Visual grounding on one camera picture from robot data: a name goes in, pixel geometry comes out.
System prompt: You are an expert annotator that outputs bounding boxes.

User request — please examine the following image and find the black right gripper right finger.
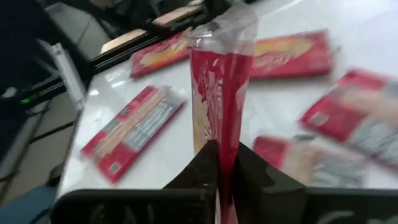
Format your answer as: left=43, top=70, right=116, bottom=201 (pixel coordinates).
left=233, top=141, right=398, bottom=224

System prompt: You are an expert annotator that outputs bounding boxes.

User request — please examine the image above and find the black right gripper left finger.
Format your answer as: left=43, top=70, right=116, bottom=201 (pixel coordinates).
left=51, top=139, right=219, bottom=224

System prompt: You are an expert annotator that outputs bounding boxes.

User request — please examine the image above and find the red popcorn bag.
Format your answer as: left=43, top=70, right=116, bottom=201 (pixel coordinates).
left=185, top=2, right=261, bottom=224
left=252, top=134, right=369, bottom=189
left=80, top=85, right=187, bottom=185
left=129, top=30, right=192, bottom=79
left=299, top=68, right=398, bottom=170
left=248, top=29, right=333, bottom=81

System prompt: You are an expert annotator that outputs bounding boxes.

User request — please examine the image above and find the black metal table frame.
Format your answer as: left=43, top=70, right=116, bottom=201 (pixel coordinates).
left=0, top=9, right=218, bottom=106

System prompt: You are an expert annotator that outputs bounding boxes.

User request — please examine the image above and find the white metal bracket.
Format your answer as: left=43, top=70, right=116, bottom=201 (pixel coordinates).
left=49, top=42, right=87, bottom=110

